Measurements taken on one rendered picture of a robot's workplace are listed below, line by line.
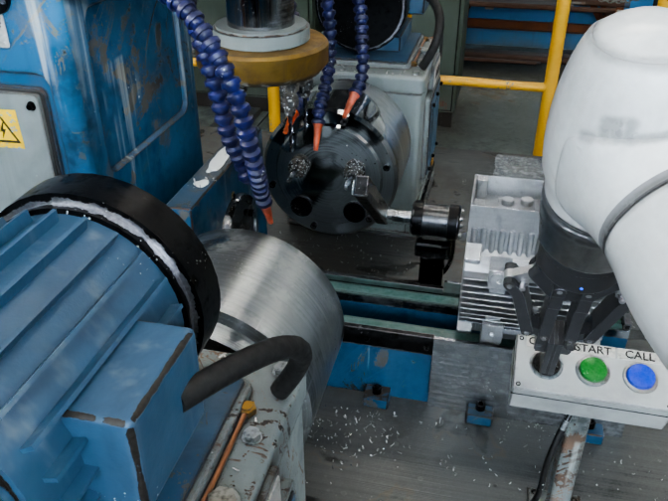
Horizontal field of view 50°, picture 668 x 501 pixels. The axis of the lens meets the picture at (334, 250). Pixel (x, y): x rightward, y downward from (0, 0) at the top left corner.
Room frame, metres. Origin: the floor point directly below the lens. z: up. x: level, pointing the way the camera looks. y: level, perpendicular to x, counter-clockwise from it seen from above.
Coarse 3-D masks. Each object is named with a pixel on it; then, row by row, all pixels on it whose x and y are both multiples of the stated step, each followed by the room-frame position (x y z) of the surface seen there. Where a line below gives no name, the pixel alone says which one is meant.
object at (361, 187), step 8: (360, 176) 0.90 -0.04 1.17; (368, 176) 0.90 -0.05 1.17; (360, 184) 0.89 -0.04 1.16; (368, 184) 0.89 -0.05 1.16; (352, 192) 0.90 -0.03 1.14; (360, 192) 0.88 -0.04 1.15; (368, 192) 0.89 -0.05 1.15; (376, 192) 0.95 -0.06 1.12; (360, 200) 0.91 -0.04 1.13; (368, 200) 0.90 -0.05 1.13; (376, 200) 0.95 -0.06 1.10; (384, 200) 1.03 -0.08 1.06; (368, 208) 0.95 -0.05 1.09; (376, 208) 0.96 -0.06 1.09; (384, 208) 1.03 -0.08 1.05; (376, 216) 1.01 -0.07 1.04; (384, 216) 1.03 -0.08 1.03; (384, 224) 1.07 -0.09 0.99
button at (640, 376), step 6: (630, 366) 0.61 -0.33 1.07; (636, 366) 0.61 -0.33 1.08; (642, 366) 0.61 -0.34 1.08; (630, 372) 0.60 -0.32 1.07; (636, 372) 0.60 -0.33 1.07; (642, 372) 0.60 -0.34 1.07; (648, 372) 0.60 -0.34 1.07; (630, 378) 0.59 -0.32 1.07; (636, 378) 0.59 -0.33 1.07; (642, 378) 0.59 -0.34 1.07; (648, 378) 0.59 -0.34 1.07; (654, 378) 0.59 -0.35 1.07; (630, 384) 0.59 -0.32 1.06; (636, 384) 0.59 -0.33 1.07; (642, 384) 0.59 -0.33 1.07; (648, 384) 0.59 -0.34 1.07
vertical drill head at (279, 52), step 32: (256, 0) 0.93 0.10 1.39; (288, 0) 0.95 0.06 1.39; (224, 32) 0.93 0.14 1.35; (256, 32) 0.92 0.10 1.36; (288, 32) 0.93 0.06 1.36; (256, 64) 0.88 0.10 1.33; (288, 64) 0.89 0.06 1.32; (320, 64) 0.93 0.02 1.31; (288, 96) 0.92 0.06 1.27; (288, 128) 0.92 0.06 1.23
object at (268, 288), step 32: (224, 256) 0.69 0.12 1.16; (256, 256) 0.70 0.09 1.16; (288, 256) 0.72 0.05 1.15; (224, 288) 0.63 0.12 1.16; (256, 288) 0.64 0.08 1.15; (288, 288) 0.67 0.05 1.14; (320, 288) 0.70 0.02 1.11; (224, 320) 0.59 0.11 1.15; (256, 320) 0.60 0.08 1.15; (288, 320) 0.62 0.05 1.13; (320, 320) 0.66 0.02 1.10; (320, 352) 0.63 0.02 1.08; (320, 384) 0.61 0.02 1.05
